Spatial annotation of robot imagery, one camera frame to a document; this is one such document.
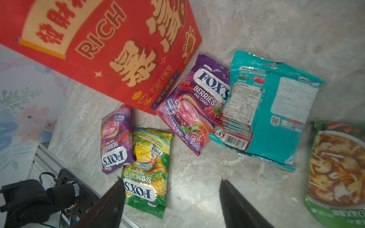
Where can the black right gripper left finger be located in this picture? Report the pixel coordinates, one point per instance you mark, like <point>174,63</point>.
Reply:
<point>107,212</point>

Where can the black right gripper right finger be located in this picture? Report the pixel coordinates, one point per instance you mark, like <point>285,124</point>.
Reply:
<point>237,211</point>

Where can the purple Fox's berries bag front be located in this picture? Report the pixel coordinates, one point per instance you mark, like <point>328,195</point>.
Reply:
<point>116,149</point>

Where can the purple fox's berries bag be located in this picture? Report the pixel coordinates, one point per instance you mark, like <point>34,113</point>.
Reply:
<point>194,107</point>
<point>116,149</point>

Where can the red paper gift bag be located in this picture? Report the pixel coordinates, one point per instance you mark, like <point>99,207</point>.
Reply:
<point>131,51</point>

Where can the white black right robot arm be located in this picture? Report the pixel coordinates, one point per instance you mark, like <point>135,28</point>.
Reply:
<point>28,202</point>

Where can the green Fox's spring tea bag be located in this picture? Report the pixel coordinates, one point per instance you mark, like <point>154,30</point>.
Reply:
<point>146,179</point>

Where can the teal mint candy bag rear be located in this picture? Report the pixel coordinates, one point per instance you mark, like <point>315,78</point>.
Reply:
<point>265,114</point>

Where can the purple Fox's berries bag rear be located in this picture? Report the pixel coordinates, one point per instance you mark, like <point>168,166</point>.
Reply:
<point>194,107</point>

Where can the green orange soup packet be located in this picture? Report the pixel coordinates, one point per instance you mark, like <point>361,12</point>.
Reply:
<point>336,189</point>

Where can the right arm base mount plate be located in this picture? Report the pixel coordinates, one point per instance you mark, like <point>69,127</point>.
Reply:
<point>69,194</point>

